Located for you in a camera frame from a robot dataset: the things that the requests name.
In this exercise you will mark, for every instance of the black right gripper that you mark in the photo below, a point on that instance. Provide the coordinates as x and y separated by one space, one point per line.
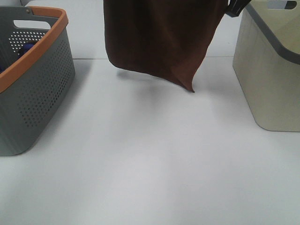
235 7

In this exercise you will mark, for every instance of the grey basket with orange rim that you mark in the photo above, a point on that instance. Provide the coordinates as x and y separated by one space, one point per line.
33 87

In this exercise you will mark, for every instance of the blue cloth in basket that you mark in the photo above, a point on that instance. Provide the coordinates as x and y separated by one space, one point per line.
7 59

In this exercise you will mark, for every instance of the beige basket with grey rim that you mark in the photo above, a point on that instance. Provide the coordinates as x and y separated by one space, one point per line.
267 63

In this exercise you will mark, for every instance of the brown towel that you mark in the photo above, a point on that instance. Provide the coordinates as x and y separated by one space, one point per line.
163 38

